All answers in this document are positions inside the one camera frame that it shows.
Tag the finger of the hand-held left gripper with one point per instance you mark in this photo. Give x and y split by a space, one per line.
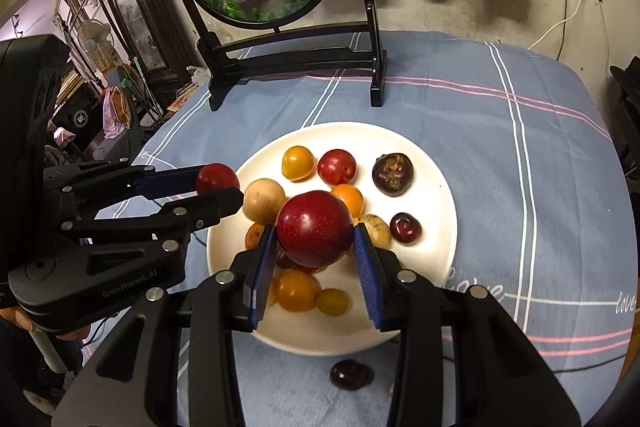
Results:
167 183
220 206

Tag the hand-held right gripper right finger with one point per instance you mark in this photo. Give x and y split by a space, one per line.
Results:
369 282

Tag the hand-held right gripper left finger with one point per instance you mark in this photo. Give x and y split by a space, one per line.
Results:
262 282

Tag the red plum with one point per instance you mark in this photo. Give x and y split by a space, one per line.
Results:
336 167
217 177
314 229

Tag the orange tangerine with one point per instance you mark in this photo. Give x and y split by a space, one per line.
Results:
254 236
351 198
298 291

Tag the spotted yellow passion fruit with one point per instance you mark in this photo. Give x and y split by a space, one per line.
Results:
377 229

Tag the dark purple plum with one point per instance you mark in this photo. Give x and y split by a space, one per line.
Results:
405 228
351 374

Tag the yellow orange plum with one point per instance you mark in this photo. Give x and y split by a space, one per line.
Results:
298 163

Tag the dark brown mangosteen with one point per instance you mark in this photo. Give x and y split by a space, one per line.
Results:
392 174

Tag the white plate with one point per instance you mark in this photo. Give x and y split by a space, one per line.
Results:
425 187

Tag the person's left hand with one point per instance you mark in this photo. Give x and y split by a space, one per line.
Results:
72 335

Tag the pink cloth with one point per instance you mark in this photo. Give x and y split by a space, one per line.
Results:
117 112

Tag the white standing fan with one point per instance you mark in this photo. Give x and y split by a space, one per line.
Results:
92 38

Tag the blue plaid tablecloth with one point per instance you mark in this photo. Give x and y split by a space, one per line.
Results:
500 157

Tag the black media stand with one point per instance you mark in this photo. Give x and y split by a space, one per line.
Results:
627 107

